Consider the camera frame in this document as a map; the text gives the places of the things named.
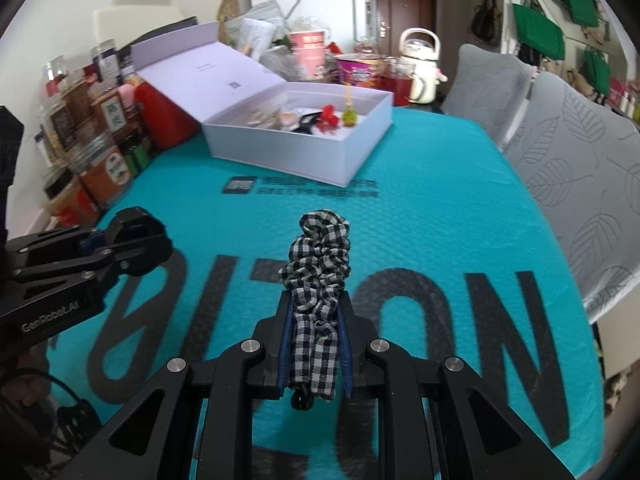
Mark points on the white low cabinet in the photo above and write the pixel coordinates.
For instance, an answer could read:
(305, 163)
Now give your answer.
(620, 345)

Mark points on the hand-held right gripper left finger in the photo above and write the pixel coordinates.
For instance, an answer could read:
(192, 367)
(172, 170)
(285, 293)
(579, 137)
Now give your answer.
(284, 345)

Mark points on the white gift box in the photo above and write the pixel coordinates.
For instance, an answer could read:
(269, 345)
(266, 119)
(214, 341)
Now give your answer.
(250, 75)

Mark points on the group of spice jars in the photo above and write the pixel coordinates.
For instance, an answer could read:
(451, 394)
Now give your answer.
(90, 135)

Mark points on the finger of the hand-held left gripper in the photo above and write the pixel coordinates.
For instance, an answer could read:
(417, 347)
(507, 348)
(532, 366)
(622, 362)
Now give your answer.
(92, 241)
(75, 272)

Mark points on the teal printed table mat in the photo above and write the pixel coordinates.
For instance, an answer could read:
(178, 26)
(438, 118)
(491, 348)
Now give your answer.
(425, 185)

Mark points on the yellow green hair stick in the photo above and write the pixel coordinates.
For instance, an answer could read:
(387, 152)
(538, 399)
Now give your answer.
(348, 116)

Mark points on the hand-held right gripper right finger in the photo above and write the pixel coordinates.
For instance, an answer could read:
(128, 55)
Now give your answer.
(346, 355)

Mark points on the black white checkered scrunchie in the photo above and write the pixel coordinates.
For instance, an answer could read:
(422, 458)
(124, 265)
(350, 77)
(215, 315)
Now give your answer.
(320, 260)

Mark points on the red canister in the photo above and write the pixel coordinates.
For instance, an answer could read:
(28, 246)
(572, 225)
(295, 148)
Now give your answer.
(165, 115)

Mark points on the pink paper cup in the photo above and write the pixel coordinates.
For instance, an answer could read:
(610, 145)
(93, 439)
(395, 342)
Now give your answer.
(307, 55)

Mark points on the woven straw fan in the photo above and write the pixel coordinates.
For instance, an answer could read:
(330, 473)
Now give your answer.
(228, 15)

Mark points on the black hanging bag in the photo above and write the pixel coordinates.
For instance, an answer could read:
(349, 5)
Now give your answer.
(486, 17)

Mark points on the black hair claw clip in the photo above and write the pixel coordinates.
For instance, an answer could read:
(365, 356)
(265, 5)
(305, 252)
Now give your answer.
(304, 124)

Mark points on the glass mug of red tea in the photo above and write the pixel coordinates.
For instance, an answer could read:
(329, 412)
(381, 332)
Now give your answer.
(397, 85)

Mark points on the brown door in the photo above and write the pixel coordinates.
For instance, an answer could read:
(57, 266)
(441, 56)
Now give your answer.
(407, 10)

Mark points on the large green tote bag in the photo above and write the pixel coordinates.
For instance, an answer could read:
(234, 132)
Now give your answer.
(539, 32)

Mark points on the crumpled paper packaging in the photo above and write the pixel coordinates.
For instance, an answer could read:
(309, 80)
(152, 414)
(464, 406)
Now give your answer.
(255, 30)

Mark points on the white fridge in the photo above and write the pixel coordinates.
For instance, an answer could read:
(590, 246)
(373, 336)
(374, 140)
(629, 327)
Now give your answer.
(325, 5)

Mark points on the white electric kettle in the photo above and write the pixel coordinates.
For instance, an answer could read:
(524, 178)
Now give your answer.
(420, 67)

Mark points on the grey leaf-pattern covered chair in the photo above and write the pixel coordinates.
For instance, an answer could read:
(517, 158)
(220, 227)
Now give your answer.
(485, 85)
(585, 170)

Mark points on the purple instant noodle bowl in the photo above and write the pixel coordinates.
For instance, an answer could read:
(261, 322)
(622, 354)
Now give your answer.
(357, 72)

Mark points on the row of bottles and jars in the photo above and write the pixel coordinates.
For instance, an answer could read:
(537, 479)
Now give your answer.
(625, 100)

